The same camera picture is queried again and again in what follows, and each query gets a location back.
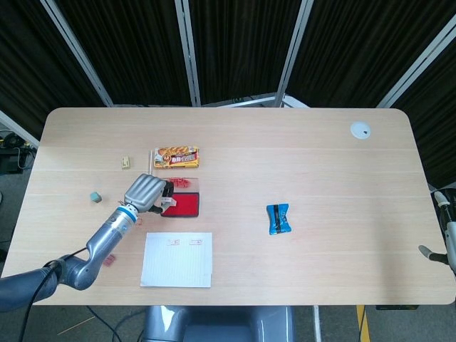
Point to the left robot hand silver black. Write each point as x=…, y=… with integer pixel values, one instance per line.
x=144, y=194

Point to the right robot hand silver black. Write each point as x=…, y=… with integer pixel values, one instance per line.
x=450, y=246

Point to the small red-white stamp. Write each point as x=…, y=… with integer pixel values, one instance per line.
x=170, y=203

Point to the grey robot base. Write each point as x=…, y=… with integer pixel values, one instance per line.
x=221, y=326

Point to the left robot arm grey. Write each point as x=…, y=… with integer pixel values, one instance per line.
x=103, y=237

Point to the clear glass rod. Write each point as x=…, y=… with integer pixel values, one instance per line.
x=150, y=162

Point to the small beige eraser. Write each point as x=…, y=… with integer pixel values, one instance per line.
x=125, y=161

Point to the red ink pad black case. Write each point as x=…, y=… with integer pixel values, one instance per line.
x=185, y=204

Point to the orange snack box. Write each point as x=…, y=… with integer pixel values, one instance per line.
x=176, y=157

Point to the grey green eraser block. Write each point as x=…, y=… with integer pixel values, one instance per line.
x=95, y=197

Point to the pink binder clip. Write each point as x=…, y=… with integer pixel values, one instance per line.
x=110, y=260

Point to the white lined paper sheet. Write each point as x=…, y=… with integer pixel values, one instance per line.
x=177, y=261

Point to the black box under table edge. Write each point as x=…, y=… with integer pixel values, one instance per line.
x=397, y=307

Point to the black curtain panel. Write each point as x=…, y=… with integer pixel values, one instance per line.
x=434, y=124
x=32, y=71
x=242, y=46
x=132, y=50
x=356, y=50

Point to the blue snack packet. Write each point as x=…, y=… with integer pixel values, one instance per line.
x=279, y=219

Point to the grey table leg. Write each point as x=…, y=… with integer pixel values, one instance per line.
x=317, y=324

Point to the grey partition frame post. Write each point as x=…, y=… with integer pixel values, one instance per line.
x=188, y=53
x=76, y=50
x=16, y=126
x=417, y=62
x=290, y=57

